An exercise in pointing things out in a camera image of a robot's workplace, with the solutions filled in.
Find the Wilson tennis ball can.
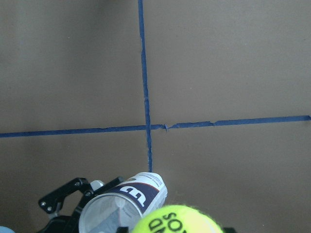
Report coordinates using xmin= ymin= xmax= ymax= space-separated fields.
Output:
xmin=79 ymin=172 xmax=168 ymax=233

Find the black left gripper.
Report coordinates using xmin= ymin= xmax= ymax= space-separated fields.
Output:
xmin=38 ymin=176 xmax=125 ymax=233

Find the Roland Garros tennis ball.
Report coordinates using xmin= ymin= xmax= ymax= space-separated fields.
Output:
xmin=132 ymin=205 xmax=223 ymax=233

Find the crossing blue tape strip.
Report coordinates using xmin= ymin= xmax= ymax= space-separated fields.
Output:
xmin=0 ymin=115 xmax=311 ymax=138

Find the long blue tape strip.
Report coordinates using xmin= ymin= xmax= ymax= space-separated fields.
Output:
xmin=138 ymin=0 xmax=153 ymax=172

